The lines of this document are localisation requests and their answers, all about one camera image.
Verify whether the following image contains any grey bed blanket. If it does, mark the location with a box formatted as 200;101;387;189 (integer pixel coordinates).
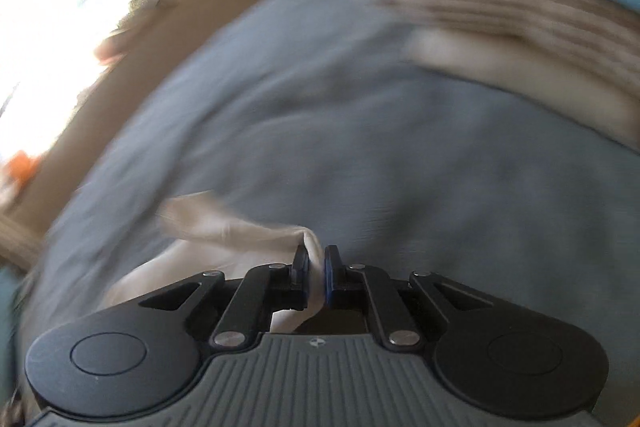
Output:
17;0;639;426

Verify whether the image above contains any orange bag on windowsill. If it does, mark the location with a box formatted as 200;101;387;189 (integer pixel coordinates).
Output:
2;150;41;188

